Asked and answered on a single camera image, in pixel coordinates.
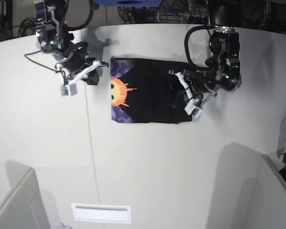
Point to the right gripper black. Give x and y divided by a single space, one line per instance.
74 61

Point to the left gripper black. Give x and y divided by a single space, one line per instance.
197 81

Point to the dark printed T-shirt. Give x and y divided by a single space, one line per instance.
143 91

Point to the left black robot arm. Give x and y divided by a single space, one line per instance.
222 70

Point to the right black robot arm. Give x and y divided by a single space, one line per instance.
55 37

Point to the white label plate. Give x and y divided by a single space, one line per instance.
102 213

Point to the left beige partition panel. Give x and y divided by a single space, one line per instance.
23 207

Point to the beige partition panel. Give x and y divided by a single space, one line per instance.
23 207
267 209

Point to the right beige partition panel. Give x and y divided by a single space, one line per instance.
267 209

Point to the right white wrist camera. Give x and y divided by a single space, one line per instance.
70 86

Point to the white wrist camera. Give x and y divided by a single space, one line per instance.
193 102
70 86

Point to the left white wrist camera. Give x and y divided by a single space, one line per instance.
193 102

